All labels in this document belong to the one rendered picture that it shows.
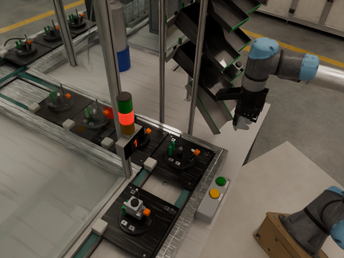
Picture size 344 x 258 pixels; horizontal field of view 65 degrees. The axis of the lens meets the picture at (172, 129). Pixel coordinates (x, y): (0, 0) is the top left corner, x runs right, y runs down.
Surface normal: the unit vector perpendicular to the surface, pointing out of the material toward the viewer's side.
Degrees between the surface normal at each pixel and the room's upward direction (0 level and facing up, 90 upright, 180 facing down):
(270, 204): 0
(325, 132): 0
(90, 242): 0
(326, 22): 90
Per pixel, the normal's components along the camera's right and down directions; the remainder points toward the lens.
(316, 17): -0.62, 0.55
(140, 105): 0.03, -0.69
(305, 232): -0.26, -0.31
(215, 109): 0.57, -0.16
